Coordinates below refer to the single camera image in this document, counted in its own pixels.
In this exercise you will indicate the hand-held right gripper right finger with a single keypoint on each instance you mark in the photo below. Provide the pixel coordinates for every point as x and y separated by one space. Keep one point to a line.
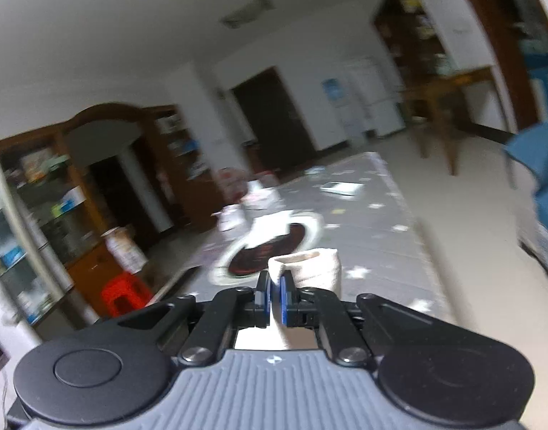
283 301

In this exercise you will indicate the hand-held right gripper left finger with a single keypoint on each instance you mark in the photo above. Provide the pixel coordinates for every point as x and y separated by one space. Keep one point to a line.
266 304

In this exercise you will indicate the cream cloth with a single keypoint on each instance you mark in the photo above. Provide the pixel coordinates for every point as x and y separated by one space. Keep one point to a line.
314 268

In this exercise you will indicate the round black table burner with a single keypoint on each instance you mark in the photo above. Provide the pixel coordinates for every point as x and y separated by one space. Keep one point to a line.
251 260

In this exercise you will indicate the white tissue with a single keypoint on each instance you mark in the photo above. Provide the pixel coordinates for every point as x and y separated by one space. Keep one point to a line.
269 230

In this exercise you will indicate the grey star-print table cover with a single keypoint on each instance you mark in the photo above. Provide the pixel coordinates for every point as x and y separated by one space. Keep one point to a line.
372 242

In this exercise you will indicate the white tissue box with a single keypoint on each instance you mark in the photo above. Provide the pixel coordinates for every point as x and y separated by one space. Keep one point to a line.
263 193

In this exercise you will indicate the white remote control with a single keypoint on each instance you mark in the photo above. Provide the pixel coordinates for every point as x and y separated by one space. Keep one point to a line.
339 188

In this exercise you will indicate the red plastic stool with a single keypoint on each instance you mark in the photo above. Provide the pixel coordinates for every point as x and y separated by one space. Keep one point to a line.
124 293

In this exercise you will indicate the white printed container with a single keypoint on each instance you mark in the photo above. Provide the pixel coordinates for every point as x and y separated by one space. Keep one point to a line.
124 248

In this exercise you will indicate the dark wooden door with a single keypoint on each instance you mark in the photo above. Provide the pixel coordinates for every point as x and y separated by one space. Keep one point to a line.
274 116

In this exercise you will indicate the water dispenser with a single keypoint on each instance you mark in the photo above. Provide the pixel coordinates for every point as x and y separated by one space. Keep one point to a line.
341 103

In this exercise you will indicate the arched wooden display cabinet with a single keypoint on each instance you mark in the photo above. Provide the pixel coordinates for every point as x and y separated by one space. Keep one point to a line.
76 179

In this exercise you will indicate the white refrigerator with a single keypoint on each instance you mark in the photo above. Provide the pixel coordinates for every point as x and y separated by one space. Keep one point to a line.
377 94

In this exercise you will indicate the wooden desk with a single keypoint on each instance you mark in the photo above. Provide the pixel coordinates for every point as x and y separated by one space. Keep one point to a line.
449 85

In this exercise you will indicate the blue sofa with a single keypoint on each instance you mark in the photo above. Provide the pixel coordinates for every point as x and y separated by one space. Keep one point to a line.
547 206

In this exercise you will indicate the blue cushion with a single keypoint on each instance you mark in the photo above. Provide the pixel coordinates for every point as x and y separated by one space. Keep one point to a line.
532 148

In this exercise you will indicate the wooden shelf cabinet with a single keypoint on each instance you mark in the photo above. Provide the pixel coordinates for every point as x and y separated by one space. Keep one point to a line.
413 31

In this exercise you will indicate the wooden door frame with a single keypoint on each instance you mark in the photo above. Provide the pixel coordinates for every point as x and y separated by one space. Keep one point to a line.
493 31

